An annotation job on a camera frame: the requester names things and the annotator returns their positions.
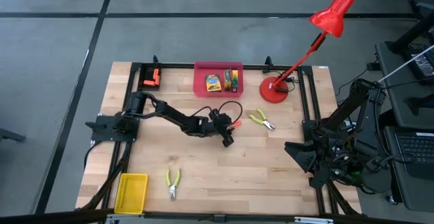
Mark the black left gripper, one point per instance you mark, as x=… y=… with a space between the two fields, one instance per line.
x=215 y=127

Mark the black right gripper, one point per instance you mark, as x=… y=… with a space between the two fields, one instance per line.
x=327 y=163

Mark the yellow green crayon box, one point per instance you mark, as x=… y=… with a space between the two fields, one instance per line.
x=227 y=79
x=235 y=80
x=213 y=83

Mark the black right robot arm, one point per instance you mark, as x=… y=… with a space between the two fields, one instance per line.
x=363 y=115

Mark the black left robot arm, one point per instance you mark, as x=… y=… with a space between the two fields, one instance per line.
x=176 y=117

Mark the pink translucent plastic bin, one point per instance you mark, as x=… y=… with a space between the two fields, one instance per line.
x=200 y=81

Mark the red desk lamp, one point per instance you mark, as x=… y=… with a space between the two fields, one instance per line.
x=273 y=93

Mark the black aluminium crossbar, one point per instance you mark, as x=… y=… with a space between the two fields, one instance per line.
x=217 y=218

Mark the table caster wheel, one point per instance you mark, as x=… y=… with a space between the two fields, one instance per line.
x=392 y=200

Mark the small black basket tray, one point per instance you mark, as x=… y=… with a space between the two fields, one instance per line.
x=144 y=73

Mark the black side table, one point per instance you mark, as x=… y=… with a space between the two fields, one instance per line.
x=400 y=105

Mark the black open laptop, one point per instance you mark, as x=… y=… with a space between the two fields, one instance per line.
x=417 y=149

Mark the yellow plastic basket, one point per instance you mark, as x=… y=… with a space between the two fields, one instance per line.
x=130 y=193

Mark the black laptop table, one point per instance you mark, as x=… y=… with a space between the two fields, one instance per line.
x=417 y=193

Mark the black keyboard device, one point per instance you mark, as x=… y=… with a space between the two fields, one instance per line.
x=425 y=64

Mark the black slanted stand bar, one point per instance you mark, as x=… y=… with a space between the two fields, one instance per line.
x=410 y=34

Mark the dark chair base leg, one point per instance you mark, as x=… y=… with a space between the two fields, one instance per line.
x=12 y=135

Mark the black frame clamp knob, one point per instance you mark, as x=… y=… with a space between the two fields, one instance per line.
x=155 y=59
x=268 y=60

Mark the black table frame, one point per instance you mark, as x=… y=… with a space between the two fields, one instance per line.
x=176 y=66

